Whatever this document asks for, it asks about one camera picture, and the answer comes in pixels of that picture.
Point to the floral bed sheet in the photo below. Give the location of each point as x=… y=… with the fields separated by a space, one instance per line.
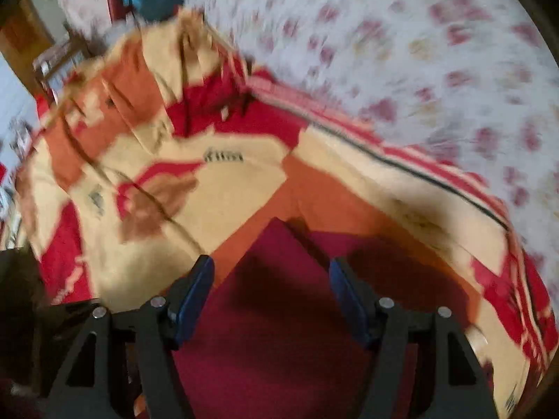
x=393 y=52

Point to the red orange cream printed blanket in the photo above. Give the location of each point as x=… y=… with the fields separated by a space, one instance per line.
x=244 y=183

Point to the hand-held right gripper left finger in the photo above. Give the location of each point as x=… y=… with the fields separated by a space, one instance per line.
x=195 y=297

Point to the maroon garment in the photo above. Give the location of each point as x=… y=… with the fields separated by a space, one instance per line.
x=279 y=327

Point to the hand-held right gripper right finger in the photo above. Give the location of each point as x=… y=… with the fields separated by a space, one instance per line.
x=350 y=302

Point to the wooden door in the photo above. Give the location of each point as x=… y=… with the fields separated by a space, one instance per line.
x=19 y=35

